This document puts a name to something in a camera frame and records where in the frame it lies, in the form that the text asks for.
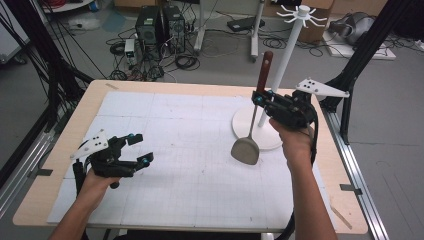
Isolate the cardboard box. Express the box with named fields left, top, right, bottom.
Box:
left=295, top=0, right=336, bottom=44

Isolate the white grid mat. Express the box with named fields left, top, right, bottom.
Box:
left=46, top=90, right=338, bottom=233

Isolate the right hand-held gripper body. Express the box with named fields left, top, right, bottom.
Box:
left=263, top=77, right=351, bottom=131

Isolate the black computer tower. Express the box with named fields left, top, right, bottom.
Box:
left=134, top=5, right=164, bottom=47
left=162, top=4, right=187, bottom=55

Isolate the right hand-held gripper black cable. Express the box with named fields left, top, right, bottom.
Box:
left=308, top=106, right=320, bottom=167

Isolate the grey bag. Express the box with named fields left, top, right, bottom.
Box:
left=328, top=11, right=377, bottom=46

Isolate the white hook stand rack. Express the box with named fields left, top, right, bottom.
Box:
left=231, top=4, right=328, bottom=152

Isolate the metal spatula with wooden handle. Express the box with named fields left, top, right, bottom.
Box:
left=230, top=50, right=275, bottom=167

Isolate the hand-held gripper black cable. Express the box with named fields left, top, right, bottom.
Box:
left=308, top=106, right=320, bottom=167
left=72, top=158, right=89, bottom=198

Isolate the white board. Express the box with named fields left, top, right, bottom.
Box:
left=322, top=29, right=398, bottom=61

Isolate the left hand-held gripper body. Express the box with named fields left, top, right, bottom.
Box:
left=69, top=129, right=142, bottom=180

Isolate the black frame strut with cables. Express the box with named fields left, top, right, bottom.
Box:
left=2, top=0, right=95, bottom=134

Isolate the left hand-held gripper black cable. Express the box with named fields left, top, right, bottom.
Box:
left=72, top=158, right=89, bottom=198

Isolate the person's right hand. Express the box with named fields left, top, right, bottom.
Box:
left=268, top=118, right=317, bottom=172

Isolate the person's left hand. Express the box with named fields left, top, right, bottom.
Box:
left=78, top=168, right=122, bottom=212

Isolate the white stand leg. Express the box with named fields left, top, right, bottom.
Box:
left=249, top=0, right=267, bottom=63
left=193, top=0, right=210, bottom=53

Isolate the flat black box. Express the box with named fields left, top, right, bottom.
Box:
left=227, top=15, right=267, bottom=33

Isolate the thin wooden strip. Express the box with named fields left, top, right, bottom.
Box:
left=333, top=206, right=354, bottom=231

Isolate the black bracket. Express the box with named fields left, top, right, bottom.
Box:
left=339, top=183, right=364, bottom=196
left=28, top=168, right=54, bottom=178

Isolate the small white power supply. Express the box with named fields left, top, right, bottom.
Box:
left=124, top=38, right=139, bottom=66

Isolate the aluminium rail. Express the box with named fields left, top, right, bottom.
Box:
left=0, top=128, right=57, bottom=220
left=321, top=108, right=390, bottom=240

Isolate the coiled black cable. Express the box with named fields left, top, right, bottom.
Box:
left=109, top=41, right=127, bottom=56
left=262, top=35, right=288, bottom=51
left=174, top=54, right=201, bottom=72

